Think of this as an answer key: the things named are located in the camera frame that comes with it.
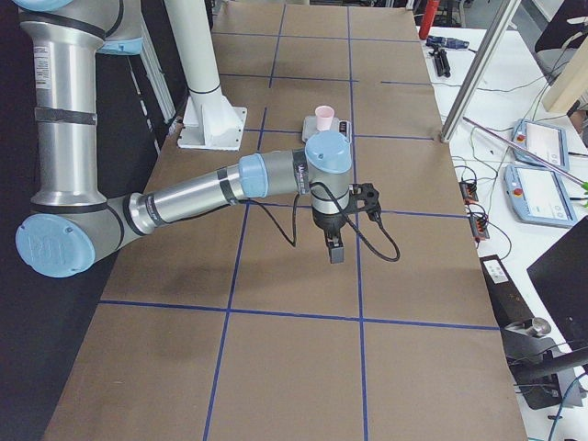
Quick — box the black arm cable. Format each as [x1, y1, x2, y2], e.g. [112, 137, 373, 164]
[238, 182, 401, 264]

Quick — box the aluminium frame post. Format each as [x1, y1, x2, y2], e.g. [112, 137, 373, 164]
[440, 0, 521, 142]

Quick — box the digital kitchen scale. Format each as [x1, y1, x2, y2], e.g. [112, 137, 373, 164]
[301, 115, 354, 146]

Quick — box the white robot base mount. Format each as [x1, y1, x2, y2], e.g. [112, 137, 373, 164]
[165, 0, 247, 151]

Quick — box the brown paper table cover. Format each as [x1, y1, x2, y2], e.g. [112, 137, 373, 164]
[45, 2, 526, 440]

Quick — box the grabber stick with green tip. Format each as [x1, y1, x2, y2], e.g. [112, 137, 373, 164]
[462, 117, 588, 191]

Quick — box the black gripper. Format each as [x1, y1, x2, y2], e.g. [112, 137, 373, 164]
[312, 209, 346, 265]

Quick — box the red cylinder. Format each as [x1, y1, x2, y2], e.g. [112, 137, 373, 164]
[418, 0, 440, 40]

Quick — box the folded blue umbrella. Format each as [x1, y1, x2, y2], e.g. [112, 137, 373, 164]
[425, 35, 469, 50]

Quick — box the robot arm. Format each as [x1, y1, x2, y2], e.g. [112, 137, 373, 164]
[16, 1, 358, 277]

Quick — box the black monitor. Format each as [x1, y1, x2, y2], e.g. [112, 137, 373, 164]
[527, 218, 588, 348]

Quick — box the black folded tripod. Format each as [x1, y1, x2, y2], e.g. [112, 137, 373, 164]
[430, 46, 451, 78]

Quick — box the wooden board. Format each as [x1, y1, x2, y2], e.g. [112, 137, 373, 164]
[542, 40, 588, 113]

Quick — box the far blue teach pendant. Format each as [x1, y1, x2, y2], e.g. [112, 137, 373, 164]
[512, 119, 570, 171]

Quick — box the blue teach pendant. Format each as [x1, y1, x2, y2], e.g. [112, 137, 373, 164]
[512, 119, 570, 171]
[503, 164, 578, 228]

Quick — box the black box with white label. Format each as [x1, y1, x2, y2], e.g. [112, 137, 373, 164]
[480, 254, 534, 328]

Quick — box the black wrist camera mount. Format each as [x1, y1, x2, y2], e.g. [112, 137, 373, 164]
[345, 183, 381, 221]

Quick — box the pink plastic cup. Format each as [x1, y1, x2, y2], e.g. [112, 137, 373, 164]
[314, 105, 335, 131]

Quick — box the black power strip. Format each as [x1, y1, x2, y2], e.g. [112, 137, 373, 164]
[458, 179, 490, 243]

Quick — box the near blue teach pendant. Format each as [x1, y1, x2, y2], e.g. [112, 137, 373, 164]
[503, 164, 578, 228]

